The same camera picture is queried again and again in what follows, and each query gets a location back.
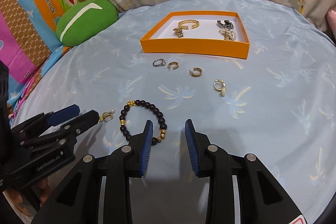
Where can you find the light blue palm bedsheet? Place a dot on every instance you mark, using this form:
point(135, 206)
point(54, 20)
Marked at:
point(280, 103)

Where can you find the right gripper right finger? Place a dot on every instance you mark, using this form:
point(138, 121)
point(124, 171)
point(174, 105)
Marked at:
point(262, 199)

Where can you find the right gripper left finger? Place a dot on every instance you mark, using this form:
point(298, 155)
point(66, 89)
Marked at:
point(76, 199)

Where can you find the green plush cushion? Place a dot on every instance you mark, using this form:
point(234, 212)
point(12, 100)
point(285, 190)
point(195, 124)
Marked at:
point(85, 20)

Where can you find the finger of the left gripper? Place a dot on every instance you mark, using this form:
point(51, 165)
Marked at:
point(60, 134)
point(40, 123)

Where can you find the gold pearl hoop earring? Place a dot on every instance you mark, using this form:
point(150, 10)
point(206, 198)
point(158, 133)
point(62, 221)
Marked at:
point(220, 86)

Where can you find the gold wrist watch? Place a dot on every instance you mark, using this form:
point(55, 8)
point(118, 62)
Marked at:
point(179, 31)

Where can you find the silver wrist watch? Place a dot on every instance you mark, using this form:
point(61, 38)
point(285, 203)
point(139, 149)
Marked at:
point(225, 24)

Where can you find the gold pearl drop earring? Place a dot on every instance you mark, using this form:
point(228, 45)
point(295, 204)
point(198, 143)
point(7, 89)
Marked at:
point(106, 116)

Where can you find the left hand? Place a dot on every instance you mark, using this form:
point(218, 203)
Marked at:
point(24, 200)

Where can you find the orange jewelry box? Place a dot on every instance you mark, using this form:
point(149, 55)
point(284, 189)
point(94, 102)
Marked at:
point(204, 40)

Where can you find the colourful monkey cartoon blanket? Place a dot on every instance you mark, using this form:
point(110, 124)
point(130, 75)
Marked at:
point(29, 46)

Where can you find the gold cuff bangle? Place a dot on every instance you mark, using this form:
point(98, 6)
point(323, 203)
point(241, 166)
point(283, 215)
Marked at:
point(188, 24)

